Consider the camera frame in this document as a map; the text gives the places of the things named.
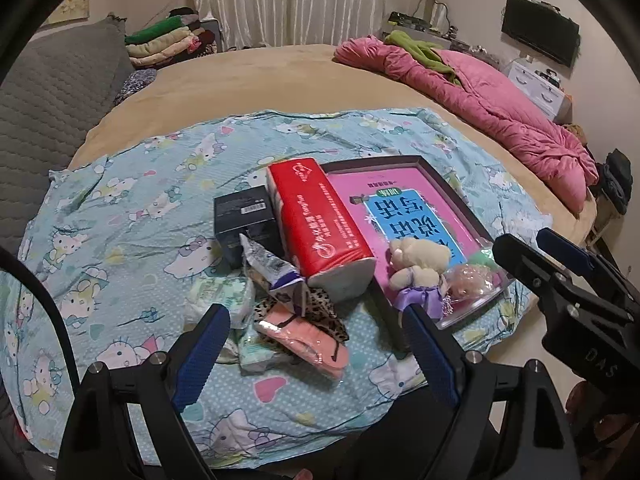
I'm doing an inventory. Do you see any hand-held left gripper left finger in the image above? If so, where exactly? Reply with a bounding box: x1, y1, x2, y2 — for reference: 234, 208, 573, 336
82, 303, 232, 414

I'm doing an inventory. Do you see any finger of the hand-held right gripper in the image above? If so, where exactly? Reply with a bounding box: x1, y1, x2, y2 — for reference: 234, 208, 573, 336
537, 227, 640, 311
491, 232, 592, 312

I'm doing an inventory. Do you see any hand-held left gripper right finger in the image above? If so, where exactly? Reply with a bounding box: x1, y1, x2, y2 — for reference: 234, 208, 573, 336
401, 303, 552, 408

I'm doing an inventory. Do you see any mint green sponge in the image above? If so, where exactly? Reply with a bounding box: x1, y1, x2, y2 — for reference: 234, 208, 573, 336
467, 250, 501, 273

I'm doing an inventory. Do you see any pink bunny plush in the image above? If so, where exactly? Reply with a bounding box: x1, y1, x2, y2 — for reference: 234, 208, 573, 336
442, 262, 493, 316

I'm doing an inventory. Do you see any pale green wipes pack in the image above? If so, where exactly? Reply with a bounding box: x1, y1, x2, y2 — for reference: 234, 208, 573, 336
235, 330, 293, 373
184, 275, 257, 331

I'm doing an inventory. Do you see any cream teddy bear purple dress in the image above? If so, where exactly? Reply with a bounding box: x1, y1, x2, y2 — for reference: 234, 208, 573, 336
389, 237, 451, 318

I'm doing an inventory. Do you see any pink sock packet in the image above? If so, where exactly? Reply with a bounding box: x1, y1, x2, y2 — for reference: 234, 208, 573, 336
252, 305, 351, 383

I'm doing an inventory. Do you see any purple white snack packet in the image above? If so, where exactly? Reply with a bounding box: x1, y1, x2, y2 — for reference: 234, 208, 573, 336
239, 232, 308, 316

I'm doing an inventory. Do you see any leopard print cloth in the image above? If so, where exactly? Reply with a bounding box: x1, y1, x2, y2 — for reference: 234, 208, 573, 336
250, 285, 348, 343

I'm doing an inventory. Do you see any dark box with pink print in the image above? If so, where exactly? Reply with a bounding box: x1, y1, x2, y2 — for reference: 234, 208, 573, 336
320, 156, 516, 353

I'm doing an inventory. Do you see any black bag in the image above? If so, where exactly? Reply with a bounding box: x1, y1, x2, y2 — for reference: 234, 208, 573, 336
597, 149, 633, 216

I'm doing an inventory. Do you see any pink duvet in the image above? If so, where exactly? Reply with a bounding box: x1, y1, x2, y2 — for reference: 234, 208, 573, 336
332, 35, 599, 213

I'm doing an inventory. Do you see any black box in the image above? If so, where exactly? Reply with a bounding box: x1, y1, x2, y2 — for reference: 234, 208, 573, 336
213, 185, 283, 268

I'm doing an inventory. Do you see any white drawer cabinet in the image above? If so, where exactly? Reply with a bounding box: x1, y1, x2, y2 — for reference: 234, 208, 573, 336
507, 57, 566, 121

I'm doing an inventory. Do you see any light blue cartoon printed blanket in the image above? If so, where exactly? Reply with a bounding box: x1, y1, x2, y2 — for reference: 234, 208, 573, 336
0, 107, 553, 468

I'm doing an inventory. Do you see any red tissue pack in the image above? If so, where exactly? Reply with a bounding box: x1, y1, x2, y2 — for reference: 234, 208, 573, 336
265, 157, 377, 303

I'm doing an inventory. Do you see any green garment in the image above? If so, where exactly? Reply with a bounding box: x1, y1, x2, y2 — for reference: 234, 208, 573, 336
384, 30, 463, 86

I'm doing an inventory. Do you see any wavy framed mirror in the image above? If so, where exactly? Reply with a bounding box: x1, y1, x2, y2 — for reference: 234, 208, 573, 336
417, 0, 448, 28

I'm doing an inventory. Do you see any dark floral cloth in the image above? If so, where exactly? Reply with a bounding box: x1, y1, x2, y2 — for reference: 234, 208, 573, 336
114, 69, 158, 106

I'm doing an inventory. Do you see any bed with beige sheet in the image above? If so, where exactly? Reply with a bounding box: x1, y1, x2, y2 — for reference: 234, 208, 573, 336
67, 42, 598, 261

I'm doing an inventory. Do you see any grey quilted headboard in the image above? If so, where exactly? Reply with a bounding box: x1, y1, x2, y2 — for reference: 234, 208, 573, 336
0, 17, 136, 271

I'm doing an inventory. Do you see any stack of folded clothes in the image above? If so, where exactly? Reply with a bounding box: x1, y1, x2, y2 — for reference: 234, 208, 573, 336
124, 7, 221, 68

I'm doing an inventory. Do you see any white curtain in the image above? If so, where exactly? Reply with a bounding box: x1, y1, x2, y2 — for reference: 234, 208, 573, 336
192, 0, 393, 51

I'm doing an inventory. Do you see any black cable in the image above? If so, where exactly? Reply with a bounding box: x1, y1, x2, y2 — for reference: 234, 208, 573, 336
0, 247, 78, 401

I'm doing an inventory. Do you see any black wall monitor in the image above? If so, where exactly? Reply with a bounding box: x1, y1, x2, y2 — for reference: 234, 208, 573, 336
501, 0, 581, 68

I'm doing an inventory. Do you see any wall picture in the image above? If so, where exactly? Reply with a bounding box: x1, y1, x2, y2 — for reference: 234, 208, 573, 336
42, 0, 91, 23

